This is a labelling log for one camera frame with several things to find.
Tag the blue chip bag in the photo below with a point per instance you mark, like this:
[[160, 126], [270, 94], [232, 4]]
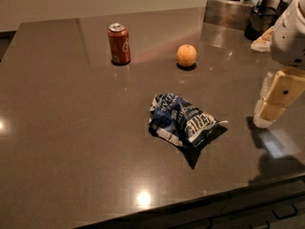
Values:
[[179, 122]]

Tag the dark drawer with handles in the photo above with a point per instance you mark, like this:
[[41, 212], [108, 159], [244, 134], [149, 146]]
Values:
[[253, 207]]

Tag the white crumpled napkin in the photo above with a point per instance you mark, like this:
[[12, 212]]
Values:
[[263, 42]]

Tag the black mesh cup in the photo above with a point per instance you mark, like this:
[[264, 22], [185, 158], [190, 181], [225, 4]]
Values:
[[261, 18]]

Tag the orange fruit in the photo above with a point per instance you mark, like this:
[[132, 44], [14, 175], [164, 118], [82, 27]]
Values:
[[186, 55]]

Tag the red coke can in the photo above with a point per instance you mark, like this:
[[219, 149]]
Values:
[[119, 42]]

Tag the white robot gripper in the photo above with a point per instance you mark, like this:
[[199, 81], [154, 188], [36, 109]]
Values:
[[290, 43]]

